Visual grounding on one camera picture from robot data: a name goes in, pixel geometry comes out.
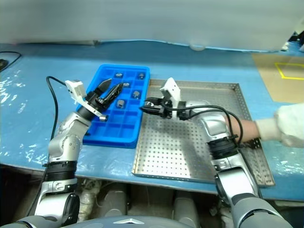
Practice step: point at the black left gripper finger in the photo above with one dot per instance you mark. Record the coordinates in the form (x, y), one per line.
(114, 93)
(104, 86)

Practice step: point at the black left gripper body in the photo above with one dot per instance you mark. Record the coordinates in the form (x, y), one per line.
(96, 101)

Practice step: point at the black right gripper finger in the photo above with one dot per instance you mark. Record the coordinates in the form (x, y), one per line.
(152, 111)
(156, 100)

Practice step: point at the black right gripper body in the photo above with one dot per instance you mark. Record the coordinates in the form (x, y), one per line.
(165, 110)

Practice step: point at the person forearm with white sleeve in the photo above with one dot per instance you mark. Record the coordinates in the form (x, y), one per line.
(247, 129)

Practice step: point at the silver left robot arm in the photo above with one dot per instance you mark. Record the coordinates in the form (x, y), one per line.
(66, 145)

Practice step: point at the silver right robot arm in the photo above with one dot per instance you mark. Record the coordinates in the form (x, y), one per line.
(237, 183)

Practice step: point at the blue plastic compartment tray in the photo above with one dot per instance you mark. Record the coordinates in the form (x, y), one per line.
(126, 129)

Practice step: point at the perforated steel tray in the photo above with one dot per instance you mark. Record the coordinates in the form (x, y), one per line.
(166, 147)

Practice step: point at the white round cap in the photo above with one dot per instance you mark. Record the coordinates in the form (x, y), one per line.
(197, 46)

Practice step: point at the grey rounded shape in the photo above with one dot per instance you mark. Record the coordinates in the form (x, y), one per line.
(186, 209)
(114, 199)

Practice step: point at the white wrapped pipe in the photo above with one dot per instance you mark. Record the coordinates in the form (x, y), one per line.
(89, 199)

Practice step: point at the black round disc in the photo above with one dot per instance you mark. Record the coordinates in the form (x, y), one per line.
(2, 63)

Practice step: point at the brown cardboard sheet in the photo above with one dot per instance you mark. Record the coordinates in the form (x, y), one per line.
(268, 80)

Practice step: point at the grey robot torso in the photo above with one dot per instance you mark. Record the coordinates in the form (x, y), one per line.
(128, 223)

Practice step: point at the black device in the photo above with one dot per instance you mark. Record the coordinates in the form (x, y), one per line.
(295, 39)

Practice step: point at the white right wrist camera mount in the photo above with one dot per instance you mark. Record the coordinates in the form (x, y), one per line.
(172, 89)

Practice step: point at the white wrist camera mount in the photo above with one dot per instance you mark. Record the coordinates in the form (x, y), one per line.
(76, 89)
(172, 89)

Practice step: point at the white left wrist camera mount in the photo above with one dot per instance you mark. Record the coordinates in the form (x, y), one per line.
(76, 89)

